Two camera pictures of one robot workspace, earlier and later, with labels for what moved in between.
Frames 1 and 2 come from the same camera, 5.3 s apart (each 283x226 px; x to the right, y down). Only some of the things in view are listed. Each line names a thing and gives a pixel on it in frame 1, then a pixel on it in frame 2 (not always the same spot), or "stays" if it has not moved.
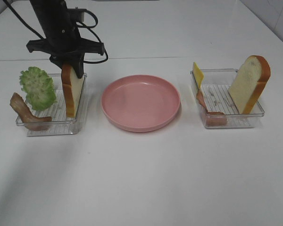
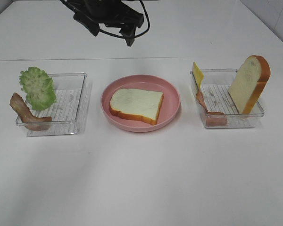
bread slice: (249, 84) stays
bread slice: (72, 85) -> (139, 103)
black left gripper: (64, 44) -> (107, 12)
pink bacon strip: (212, 118) stays
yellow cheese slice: (198, 75) stays
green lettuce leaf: (39, 87) stays
